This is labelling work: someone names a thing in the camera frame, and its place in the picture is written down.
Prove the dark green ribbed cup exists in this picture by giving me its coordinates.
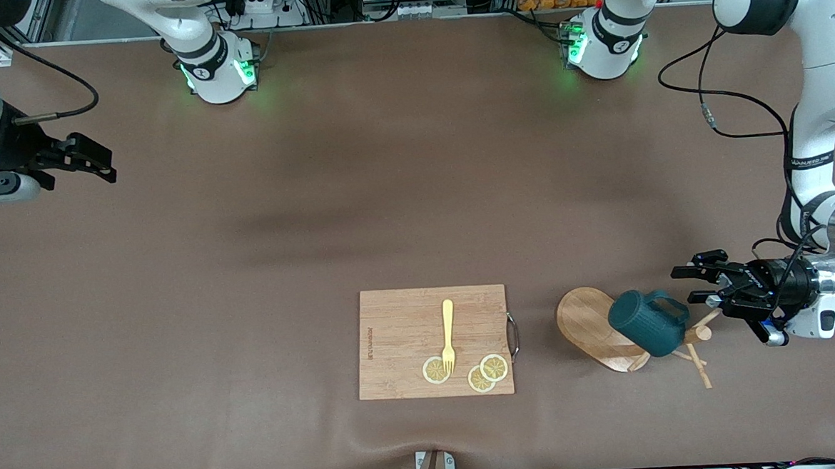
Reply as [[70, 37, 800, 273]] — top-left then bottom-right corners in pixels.
[[606, 286, 692, 360]]

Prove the wooden mug tree rack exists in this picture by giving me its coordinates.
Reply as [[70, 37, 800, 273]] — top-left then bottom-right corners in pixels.
[[554, 279, 727, 398]]

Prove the brown table mat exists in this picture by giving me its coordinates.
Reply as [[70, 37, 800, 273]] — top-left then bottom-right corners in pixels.
[[0, 0, 835, 469]]

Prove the white power strip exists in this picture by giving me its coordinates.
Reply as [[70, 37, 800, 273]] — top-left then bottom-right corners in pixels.
[[223, 0, 307, 31]]

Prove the lemon slice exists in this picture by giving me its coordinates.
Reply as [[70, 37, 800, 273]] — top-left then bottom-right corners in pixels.
[[467, 364, 497, 394], [422, 355, 452, 385], [480, 353, 510, 383]]

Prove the yellow plastic fork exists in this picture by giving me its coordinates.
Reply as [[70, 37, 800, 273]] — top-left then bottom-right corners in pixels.
[[438, 299, 458, 375]]

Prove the bamboo cutting board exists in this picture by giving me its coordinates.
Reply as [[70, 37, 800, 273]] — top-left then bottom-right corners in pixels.
[[354, 283, 516, 403]]

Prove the white terminal block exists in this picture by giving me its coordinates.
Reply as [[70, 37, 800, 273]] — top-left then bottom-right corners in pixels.
[[389, 1, 442, 20]]

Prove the aluminium frame post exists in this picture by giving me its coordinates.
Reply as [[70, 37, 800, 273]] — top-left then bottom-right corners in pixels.
[[0, 0, 58, 50]]

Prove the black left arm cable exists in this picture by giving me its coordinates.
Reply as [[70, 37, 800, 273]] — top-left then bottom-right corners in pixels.
[[655, 21, 832, 301]]

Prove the metal cutting board handle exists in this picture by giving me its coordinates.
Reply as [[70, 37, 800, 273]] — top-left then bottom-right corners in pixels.
[[505, 312, 522, 363]]

